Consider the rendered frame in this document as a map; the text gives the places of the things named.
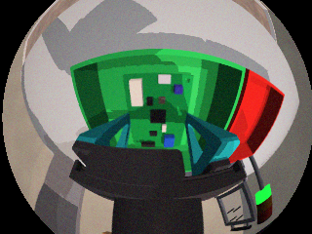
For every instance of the green circuit board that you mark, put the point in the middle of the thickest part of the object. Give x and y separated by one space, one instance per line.
158 104

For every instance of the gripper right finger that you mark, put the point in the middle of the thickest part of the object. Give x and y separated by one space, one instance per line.
220 143

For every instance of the red bin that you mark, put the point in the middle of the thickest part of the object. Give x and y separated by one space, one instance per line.
259 105

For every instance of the green open-top bin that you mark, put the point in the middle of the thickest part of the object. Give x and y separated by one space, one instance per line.
99 86

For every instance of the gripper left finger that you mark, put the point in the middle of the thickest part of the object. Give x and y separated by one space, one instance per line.
101 135

